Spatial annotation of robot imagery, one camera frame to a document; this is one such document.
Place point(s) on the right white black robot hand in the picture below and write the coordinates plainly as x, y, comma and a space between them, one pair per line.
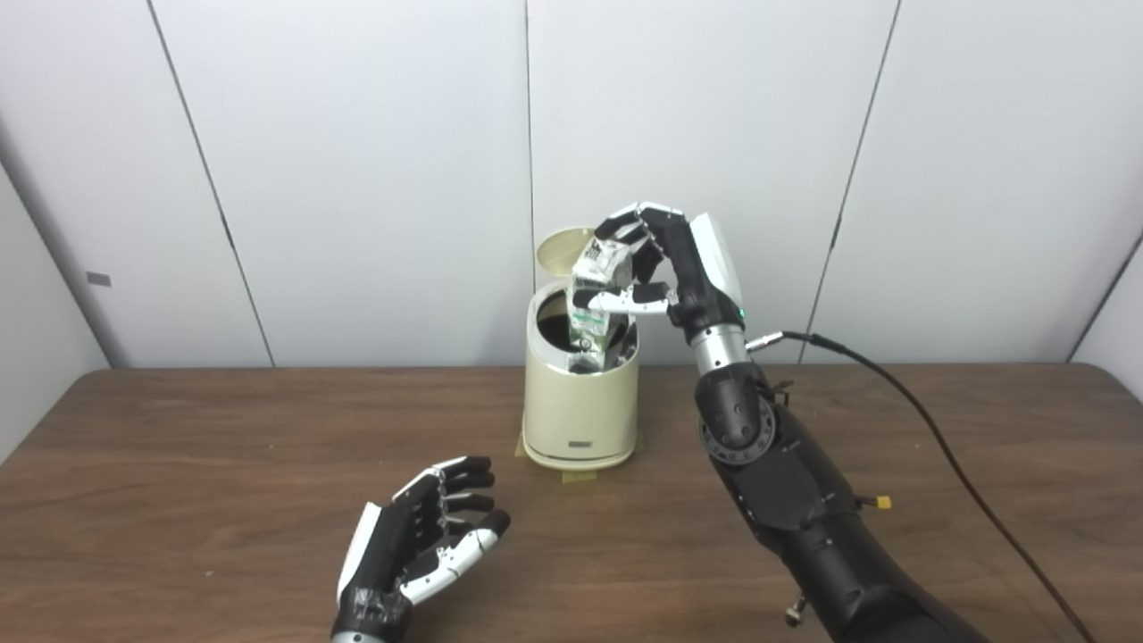
696, 277

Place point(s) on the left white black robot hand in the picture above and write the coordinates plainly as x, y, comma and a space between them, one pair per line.
393, 545

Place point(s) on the white green milk carton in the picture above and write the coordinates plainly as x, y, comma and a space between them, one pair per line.
594, 335

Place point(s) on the cream round bin lid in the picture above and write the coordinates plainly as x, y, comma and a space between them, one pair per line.
558, 254

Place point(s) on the cream-colored trash bin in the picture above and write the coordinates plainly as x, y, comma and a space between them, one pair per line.
580, 411

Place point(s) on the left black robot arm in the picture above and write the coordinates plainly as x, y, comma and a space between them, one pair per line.
357, 638

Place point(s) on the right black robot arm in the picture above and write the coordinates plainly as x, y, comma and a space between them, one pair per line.
804, 509

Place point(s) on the small grey wall label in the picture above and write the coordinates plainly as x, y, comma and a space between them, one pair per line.
99, 279

